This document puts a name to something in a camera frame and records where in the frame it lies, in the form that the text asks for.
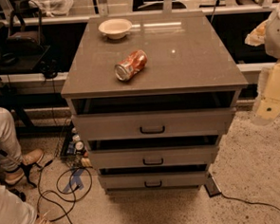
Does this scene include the white bowl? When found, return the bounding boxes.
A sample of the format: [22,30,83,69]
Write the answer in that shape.
[98,18,132,40]

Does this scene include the crate of small items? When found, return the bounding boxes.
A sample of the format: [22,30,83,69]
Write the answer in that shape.
[60,123,92,169]

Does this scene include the black headphones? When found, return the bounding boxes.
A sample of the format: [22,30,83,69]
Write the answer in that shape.
[39,59,59,80]

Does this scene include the white plastic bag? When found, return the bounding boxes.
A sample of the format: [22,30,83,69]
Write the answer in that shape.
[28,0,73,17]

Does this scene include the crushed red soda can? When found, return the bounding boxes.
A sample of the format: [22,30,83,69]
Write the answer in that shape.
[115,50,147,82]

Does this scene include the black chair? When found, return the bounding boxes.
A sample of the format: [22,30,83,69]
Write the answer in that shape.
[0,0,47,70]

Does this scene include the person leg lower white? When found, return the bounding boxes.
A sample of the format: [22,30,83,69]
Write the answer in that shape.
[0,183,37,224]

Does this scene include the grey drawer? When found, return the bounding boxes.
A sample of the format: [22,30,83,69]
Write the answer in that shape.
[99,171,209,190]
[72,107,235,142]
[89,145,219,169]

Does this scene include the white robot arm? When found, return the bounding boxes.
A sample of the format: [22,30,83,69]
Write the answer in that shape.
[245,3,280,125]

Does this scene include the black floor cable right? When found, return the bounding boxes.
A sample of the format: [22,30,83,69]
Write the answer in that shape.
[220,189,280,224]

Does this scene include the person leg white trousers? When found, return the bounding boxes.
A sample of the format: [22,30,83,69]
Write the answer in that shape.
[0,107,22,172]

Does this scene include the black floor power box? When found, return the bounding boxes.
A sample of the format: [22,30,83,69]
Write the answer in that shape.
[204,175,222,198]

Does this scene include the blue tape mark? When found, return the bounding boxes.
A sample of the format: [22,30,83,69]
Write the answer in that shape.
[63,168,84,194]

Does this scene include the grey bottom drawer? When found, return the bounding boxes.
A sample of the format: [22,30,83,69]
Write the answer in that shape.
[99,171,209,190]

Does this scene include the tan shoe upper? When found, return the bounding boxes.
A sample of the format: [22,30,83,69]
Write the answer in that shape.
[5,149,44,186]

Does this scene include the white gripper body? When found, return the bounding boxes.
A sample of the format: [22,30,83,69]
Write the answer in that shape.
[265,61,280,103]

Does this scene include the grey drawer cabinet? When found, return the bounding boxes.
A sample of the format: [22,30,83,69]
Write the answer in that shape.
[55,8,255,198]

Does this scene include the grey top drawer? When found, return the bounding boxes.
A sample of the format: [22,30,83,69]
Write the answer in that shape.
[72,107,235,142]

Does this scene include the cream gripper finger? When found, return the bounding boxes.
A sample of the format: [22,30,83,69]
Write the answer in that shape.
[245,21,267,47]
[252,68,280,125]

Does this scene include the grey middle drawer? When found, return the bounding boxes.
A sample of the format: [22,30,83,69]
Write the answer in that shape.
[89,145,219,169]

